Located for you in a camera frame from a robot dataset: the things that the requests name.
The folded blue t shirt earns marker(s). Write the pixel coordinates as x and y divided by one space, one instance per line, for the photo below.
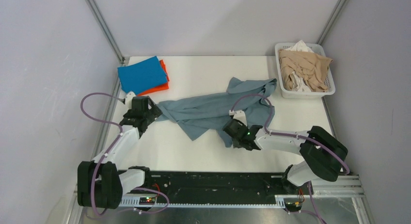
141 76

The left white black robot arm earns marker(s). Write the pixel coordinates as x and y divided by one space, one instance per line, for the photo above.
100 183

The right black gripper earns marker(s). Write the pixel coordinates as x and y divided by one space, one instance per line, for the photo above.
235 143

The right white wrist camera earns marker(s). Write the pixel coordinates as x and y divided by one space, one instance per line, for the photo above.
238 115

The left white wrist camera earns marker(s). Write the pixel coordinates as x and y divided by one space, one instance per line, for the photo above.
127 100

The white t shirt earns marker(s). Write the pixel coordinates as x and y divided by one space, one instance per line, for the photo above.
298 84

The controller board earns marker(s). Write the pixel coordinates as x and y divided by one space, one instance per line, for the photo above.
147 201
293 207

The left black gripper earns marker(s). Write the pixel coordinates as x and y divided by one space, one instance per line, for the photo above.
153 111

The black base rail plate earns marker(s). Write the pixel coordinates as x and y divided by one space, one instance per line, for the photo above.
216 189

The grey-blue t shirt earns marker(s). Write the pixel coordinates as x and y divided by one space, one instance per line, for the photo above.
196 115

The beige t shirt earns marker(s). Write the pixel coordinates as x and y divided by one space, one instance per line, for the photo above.
309 67

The aluminium frame rail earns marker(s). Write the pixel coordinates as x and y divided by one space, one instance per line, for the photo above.
339 202

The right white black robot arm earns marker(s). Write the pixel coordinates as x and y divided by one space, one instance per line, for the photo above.
323 155

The folded orange t shirt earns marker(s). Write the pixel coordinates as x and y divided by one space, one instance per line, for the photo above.
162 87

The left controller board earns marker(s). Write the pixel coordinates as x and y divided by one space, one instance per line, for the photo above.
147 201

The right controller board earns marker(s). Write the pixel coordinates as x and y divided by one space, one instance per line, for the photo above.
293 207

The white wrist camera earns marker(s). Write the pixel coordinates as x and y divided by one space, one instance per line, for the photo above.
238 115
127 100

